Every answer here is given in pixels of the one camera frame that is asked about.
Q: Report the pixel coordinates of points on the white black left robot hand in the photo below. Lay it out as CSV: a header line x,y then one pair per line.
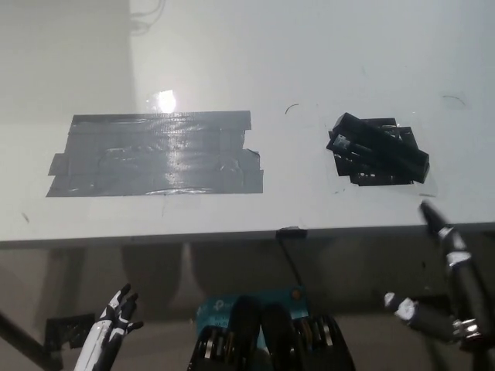
x,y
101,340

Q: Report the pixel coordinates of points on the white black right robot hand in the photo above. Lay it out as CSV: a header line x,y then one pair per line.
x,y
466,286

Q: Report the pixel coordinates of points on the black tape spot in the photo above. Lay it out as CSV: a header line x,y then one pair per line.
x,y
361,175

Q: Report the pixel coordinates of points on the black ribbed robot body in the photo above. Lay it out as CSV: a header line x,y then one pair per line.
x,y
274,336

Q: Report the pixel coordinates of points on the teal router box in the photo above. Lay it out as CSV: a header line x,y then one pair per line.
x,y
220,305

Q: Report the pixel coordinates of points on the small black tape strip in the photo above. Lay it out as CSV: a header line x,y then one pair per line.
x,y
292,232

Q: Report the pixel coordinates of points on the large grey duct tape patch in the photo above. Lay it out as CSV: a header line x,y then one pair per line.
x,y
154,154

